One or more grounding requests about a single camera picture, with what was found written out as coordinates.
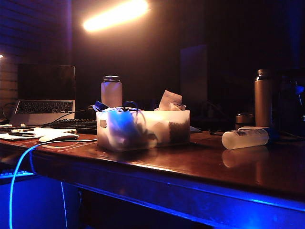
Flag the white liquid glue bottle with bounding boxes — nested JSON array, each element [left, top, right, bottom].
[[221, 128, 279, 150]]

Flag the translucent plastic storage box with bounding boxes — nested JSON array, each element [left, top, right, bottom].
[[96, 109, 191, 152]]

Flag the crumpled white paper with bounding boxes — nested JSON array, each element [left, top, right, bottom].
[[154, 90, 186, 111]]

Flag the dark textured block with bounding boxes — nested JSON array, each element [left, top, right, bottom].
[[168, 121, 191, 144]]

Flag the white insulated steel bottle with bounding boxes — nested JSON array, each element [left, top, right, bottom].
[[101, 75, 123, 108]]

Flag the dark background monitor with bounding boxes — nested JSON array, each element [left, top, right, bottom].
[[180, 44, 209, 103]]

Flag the black keyboard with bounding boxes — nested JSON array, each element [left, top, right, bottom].
[[40, 118, 98, 135]]

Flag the small metal cup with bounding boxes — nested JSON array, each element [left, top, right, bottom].
[[235, 113, 254, 131]]

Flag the white computer mouse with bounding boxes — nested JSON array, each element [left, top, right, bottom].
[[39, 133, 80, 143]]

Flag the bright tube lamp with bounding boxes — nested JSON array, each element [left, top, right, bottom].
[[82, 0, 150, 33]]

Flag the white paper sheets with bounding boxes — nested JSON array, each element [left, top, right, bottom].
[[0, 127, 77, 141]]

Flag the silver laptop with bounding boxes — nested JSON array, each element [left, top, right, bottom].
[[9, 64, 76, 126]]

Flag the tall brown thermos flask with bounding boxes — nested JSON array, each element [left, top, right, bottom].
[[254, 69, 275, 128]]

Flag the black pen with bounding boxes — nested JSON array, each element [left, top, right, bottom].
[[8, 132, 36, 137]]

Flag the thin white cable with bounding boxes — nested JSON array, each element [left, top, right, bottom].
[[60, 182, 68, 229]]

